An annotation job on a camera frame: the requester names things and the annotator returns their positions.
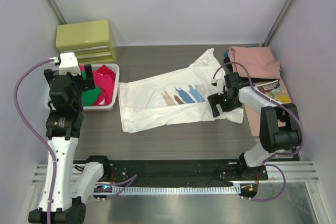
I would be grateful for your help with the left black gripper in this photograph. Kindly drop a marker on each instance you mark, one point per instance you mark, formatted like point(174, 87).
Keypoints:
point(87, 82)

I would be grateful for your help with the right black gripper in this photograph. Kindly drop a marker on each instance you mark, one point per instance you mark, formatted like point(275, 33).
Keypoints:
point(218, 102)

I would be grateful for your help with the white printed t shirt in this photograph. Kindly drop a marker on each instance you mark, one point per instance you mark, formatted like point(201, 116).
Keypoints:
point(175, 97)

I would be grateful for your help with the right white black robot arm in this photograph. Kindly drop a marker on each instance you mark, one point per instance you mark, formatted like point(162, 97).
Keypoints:
point(279, 128)

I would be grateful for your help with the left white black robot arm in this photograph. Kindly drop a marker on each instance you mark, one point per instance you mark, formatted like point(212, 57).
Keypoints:
point(61, 201)

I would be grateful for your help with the red t shirt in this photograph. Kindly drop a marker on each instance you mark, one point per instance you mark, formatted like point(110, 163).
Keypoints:
point(106, 84)

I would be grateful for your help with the green t shirt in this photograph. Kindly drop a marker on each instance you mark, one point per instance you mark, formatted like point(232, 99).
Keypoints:
point(94, 96)

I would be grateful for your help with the yellow-green drawer box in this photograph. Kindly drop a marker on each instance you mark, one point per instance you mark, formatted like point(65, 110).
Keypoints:
point(91, 42)

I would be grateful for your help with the white plastic basket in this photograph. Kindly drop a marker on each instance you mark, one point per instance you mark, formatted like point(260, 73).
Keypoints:
point(115, 68)

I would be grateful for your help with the brown cardboard sheet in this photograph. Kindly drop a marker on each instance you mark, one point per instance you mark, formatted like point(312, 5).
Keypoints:
point(253, 120)

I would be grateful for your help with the pink folded t shirt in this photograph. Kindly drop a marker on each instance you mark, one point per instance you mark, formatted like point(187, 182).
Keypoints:
point(259, 61)

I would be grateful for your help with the yellow picture book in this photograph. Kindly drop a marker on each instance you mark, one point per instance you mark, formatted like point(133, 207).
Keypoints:
point(275, 90)

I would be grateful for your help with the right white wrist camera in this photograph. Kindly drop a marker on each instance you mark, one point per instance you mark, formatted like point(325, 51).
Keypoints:
point(219, 84)

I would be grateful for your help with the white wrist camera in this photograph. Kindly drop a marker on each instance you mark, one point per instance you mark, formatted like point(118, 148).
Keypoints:
point(67, 63)
point(219, 84)

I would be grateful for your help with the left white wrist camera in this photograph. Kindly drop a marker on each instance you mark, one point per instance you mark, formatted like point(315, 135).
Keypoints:
point(67, 63)

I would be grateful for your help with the white slotted cable duct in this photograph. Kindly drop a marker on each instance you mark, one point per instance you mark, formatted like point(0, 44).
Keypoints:
point(156, 191)

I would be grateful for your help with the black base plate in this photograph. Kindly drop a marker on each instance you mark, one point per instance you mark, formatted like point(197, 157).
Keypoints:
point(183, 173)

